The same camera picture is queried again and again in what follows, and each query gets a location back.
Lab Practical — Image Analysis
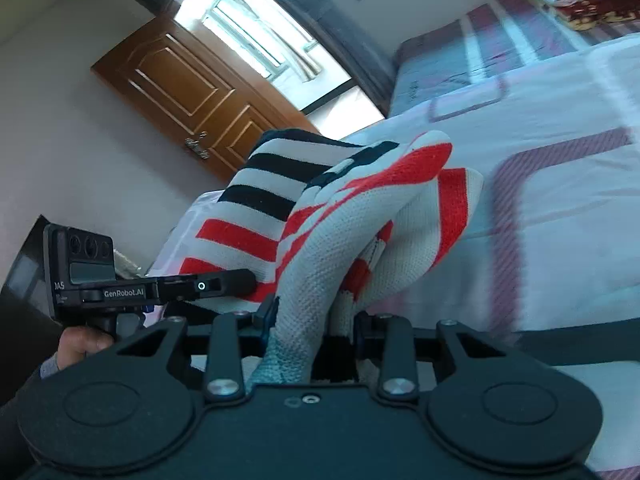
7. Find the grey curtain by doorway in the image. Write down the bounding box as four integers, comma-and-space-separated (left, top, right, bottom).
274, 0, 395, 115

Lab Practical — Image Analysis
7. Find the white pink patterned bed quilt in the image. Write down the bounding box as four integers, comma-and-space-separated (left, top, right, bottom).
146, 32, 640, 480

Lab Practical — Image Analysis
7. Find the metal door handle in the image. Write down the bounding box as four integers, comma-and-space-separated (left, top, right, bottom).
184, 131, 210, 160

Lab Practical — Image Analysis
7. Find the brown wooden door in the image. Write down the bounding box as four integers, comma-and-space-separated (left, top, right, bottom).
92, 16, 317, 182

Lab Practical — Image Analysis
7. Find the striped mattress sheet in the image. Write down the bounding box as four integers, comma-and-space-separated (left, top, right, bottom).
388, 0, 639, 117

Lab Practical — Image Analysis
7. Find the red black striped white sweater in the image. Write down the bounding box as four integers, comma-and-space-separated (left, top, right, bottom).
177, 129, 483, 386

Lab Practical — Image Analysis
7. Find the person's left hand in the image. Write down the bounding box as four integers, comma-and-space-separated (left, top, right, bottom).
55, 327, 113, 370

